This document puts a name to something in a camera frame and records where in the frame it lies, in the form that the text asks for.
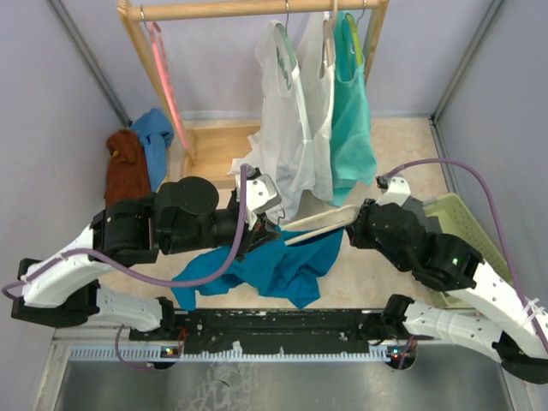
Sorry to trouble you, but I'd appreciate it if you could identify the blue t-shirt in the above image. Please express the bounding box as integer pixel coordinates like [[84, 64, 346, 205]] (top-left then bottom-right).
[[172, 229, 343, 310]]

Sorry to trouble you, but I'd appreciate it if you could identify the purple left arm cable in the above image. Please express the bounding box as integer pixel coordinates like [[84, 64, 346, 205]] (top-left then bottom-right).
[[1, 164, 250, 300]]

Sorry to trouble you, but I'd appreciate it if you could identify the light blue striped cloth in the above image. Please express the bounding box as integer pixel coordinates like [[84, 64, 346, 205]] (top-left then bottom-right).
[[129, 108, 174, 192]]

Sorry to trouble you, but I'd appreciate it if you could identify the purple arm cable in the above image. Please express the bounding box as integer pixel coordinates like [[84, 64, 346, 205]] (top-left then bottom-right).
[[383, 158, 548, 352], [1, 164, 250, 300]]

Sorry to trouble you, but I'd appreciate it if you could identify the wooden hanger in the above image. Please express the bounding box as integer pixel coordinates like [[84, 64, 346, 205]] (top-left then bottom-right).
[[322, 0, 338, 69]]

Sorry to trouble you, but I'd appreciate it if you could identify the cream hanger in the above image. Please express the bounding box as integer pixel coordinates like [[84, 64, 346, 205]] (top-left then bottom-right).
[[276, 197, 360, 247]]

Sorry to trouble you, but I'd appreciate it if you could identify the grey t-shirt in basket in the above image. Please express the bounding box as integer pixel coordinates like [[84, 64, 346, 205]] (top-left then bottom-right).
[[402, 197, 443, 233]]

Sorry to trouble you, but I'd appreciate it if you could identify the brown cloth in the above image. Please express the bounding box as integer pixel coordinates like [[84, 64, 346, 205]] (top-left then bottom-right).
[[104, 129, 152, 206]]

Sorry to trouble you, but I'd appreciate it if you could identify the pink hanger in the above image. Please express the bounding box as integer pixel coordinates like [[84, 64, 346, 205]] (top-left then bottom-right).
[[140, 5, 194, 152]]

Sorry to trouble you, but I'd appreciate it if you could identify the green hanger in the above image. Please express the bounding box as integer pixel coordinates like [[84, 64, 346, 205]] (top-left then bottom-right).
[[274, 22, 298, 91]]

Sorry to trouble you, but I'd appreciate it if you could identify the light green perforated basket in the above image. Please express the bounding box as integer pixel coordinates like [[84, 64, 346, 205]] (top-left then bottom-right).
[[423, 193, 514, 285]]

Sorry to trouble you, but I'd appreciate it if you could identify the white toothed cable strip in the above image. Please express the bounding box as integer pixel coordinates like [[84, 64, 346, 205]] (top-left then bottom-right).
[[68, 344, 419, 364]]

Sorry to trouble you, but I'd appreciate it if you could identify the yellow hanger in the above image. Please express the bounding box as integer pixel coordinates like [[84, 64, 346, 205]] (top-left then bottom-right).
[[345, 13, 363, 67]]

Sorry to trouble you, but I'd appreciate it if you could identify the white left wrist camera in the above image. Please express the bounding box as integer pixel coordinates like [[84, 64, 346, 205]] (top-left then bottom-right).
[[245, 168, 282, 227]]

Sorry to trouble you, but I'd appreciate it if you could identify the teal t-shirt on hanger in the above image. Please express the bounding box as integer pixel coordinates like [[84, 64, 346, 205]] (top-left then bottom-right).
[[331, 11, 377, 206]]

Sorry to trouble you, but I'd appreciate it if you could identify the wooden clothes rack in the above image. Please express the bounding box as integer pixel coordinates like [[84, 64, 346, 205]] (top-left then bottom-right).
[[116, 1, 389, 189]]

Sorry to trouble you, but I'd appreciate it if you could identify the white t-shirt on wooden hanger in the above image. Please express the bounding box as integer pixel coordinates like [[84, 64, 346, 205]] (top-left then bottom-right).
[[296, 12, 335, 201]]

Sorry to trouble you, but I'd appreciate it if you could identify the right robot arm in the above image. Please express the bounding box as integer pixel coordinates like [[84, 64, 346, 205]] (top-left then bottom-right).
[[347, 200, 547, 384]]

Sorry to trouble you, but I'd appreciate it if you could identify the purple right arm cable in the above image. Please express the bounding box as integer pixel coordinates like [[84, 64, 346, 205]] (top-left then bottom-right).
[[383, 158, 548, 352]]

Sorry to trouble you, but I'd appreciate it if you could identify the white t-shirt on green hanger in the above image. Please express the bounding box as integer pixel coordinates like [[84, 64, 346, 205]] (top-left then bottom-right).
[[229, 21, 315, 223]]

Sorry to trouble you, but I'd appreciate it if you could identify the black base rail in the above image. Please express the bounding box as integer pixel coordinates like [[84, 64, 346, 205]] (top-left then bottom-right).
[[129, 308, 410, 354]]

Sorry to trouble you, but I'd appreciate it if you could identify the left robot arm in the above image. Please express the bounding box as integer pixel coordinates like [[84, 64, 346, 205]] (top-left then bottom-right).
[[11, 173, 281, 340]]

